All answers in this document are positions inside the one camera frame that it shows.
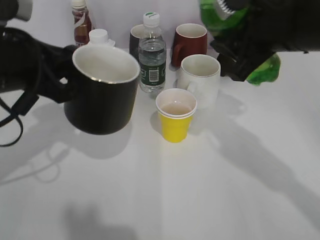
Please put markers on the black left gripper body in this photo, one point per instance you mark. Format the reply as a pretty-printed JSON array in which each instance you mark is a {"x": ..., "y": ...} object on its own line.
[{"x": 28, "y": 64}]

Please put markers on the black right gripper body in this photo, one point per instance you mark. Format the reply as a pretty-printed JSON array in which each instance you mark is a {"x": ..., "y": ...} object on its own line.
[{"x": 268, "y": 27}]

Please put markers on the green soda bottle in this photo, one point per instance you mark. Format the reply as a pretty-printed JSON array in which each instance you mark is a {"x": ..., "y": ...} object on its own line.
[{"x": 220, "y": 18}]

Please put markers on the black mug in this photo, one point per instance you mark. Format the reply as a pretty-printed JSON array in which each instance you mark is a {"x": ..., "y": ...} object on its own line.
[{"x": 106, "y": 80}]

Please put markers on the dark red mug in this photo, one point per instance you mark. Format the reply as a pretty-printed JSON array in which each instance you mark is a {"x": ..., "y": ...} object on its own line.
[{"x": 189, "y": 39}]

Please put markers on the white mug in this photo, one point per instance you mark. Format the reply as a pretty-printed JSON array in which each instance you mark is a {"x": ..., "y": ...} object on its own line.
[{"x": 200, "y": 75}]

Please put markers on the dark grey mug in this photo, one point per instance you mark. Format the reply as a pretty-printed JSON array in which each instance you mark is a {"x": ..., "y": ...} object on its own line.
[{"x": 136, "y": 33}]

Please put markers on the brown coffee drink bottle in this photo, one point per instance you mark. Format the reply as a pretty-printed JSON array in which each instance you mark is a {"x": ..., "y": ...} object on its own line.
[{"x": 82, "y": 22}]

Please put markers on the white blueberry yogurt carton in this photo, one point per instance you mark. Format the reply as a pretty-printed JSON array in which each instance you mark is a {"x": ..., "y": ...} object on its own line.
[{"x": 100, "y": 37}]

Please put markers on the clear water bottle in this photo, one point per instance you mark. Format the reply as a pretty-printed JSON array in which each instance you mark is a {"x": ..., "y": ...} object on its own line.
[{"x": 152, "y": 54}]

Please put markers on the yellow paper cup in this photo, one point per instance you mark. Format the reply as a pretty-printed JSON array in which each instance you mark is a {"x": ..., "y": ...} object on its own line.
[{"x": 175, "y": 108}]

